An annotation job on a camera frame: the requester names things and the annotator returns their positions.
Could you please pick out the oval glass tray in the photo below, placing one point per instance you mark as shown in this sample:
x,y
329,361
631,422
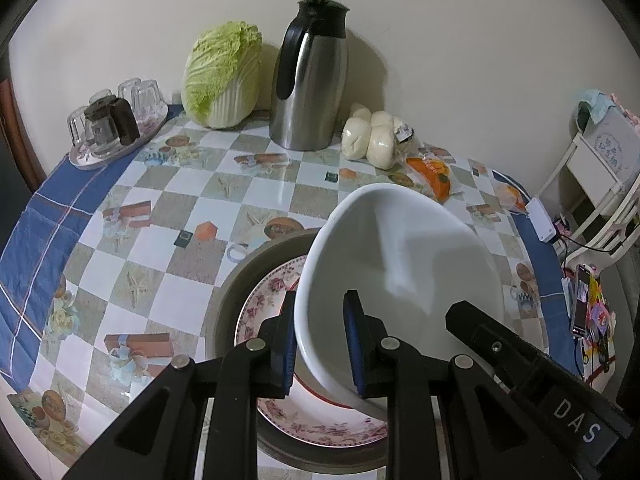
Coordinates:
x,y
150,127

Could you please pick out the napa cabbage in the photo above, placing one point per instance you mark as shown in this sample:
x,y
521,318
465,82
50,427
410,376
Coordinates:
x,y
225,75

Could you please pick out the smartphone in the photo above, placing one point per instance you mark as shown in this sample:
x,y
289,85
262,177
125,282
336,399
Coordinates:
x,y
581,305

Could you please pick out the white printed box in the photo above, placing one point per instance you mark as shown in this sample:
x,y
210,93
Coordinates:
x,y
612,147

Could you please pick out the brown wooden frame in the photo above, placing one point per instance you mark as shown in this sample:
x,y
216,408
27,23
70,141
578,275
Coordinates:
x,y
20,145

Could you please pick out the teal cloth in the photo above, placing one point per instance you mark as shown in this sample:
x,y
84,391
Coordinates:
x,y
595,102

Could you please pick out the bag of white steamed buns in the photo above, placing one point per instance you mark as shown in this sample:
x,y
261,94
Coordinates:
x,y
377,140

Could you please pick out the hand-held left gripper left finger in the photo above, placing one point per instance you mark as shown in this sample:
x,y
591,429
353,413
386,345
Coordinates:
x,y
287,355

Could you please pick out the colourful printed packet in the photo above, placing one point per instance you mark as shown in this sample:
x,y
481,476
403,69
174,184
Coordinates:
x,y
600,320

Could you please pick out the white power box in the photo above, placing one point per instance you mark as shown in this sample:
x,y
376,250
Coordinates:
x,y
540,220

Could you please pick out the large white bowl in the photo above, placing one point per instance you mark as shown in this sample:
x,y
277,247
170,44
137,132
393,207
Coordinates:
x,y
400,240

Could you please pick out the checkered printed tablecloth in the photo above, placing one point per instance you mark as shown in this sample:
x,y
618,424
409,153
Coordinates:
x,y
150,240

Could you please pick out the clear drinking glass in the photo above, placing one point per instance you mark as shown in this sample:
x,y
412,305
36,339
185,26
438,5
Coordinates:
x,y
101,97
149,100
127,87
77,127

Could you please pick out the red print bowl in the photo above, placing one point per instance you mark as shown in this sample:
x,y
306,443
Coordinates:
x,y
345,406

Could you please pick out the floral rimmed plate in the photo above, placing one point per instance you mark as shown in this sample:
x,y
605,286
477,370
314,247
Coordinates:
x,y
265,300

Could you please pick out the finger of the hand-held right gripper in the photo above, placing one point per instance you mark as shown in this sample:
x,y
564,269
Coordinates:
x,y
487,340

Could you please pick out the orange snack packet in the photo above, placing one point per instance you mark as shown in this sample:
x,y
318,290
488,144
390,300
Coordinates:
x,y
510,197
435,177

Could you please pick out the white chair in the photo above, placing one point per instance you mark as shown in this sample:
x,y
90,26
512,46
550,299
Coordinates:
x,y
590,170

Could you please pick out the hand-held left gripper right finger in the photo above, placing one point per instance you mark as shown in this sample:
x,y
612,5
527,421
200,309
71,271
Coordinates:
x,y
355,355

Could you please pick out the stainless steel thermos jug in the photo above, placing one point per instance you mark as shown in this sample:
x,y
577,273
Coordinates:
x,y
310,95

